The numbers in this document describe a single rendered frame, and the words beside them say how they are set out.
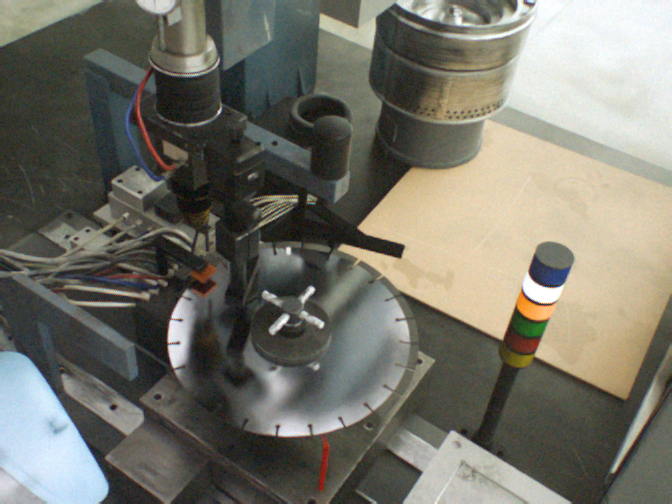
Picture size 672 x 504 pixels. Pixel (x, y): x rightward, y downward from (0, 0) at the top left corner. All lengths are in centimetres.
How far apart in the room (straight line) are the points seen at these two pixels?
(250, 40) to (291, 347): 41
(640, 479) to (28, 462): 38
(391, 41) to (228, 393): 80
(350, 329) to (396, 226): 49
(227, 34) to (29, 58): 104
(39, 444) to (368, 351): 64
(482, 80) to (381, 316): 60
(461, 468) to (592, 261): 66
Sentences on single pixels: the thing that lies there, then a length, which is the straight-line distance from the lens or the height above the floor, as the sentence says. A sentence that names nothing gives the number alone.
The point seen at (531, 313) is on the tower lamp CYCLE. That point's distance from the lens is 99.
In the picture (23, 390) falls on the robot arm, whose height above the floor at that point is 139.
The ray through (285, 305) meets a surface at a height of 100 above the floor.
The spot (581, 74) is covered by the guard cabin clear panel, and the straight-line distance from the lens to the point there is 191.
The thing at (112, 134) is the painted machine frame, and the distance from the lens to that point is 148.
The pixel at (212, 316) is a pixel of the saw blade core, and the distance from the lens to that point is 110.
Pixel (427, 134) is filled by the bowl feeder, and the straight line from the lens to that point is 164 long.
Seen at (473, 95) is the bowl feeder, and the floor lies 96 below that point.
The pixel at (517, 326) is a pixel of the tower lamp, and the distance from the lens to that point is 102.
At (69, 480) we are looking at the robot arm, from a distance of 51.
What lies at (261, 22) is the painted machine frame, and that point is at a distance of 110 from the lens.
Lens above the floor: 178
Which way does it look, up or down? 44 degrees down
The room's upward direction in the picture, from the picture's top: 6 degrees clockwise
